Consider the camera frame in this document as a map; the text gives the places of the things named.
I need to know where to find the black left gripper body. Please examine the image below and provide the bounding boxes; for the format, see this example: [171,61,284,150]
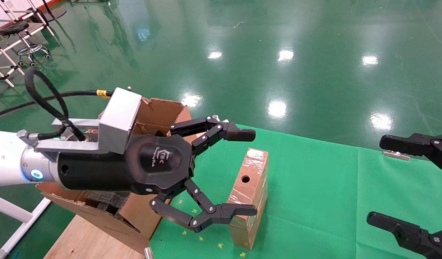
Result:
[57,134,197,197]

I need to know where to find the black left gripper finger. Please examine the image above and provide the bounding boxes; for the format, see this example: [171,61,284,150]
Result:
[170,115,257,155]
[149,178,258,233]

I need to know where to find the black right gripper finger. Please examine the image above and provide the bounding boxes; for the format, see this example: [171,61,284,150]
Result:
[366,212,442,259]
[379,132,442,177]

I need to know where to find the small taped cardboard box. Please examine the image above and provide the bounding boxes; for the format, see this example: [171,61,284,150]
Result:
[227,147,269,250]

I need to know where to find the large open cardboard carton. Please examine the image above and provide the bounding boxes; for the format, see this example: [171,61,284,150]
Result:
[36,96,193,254]

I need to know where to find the black foam insert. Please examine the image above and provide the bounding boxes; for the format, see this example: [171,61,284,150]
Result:
[84,190,132,217]

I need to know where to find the green table cloth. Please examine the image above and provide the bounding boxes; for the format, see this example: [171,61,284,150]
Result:
[148,124,442,259]

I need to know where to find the white pipe rack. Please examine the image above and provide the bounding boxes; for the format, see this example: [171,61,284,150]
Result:
[0,0,56,89]

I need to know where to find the black round stand base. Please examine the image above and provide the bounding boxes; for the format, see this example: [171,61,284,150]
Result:
[27,6,67,24]

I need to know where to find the black wheeled stool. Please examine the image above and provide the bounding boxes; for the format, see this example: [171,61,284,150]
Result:
[0,21,52,67]

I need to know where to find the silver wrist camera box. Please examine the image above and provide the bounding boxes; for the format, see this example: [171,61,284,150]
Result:
[34,87,143,156]

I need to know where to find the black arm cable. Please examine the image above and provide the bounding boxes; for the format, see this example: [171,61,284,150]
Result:
[0,68,114,141]

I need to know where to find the white table frame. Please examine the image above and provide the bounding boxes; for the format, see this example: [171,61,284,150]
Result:
[0,193,52,259]

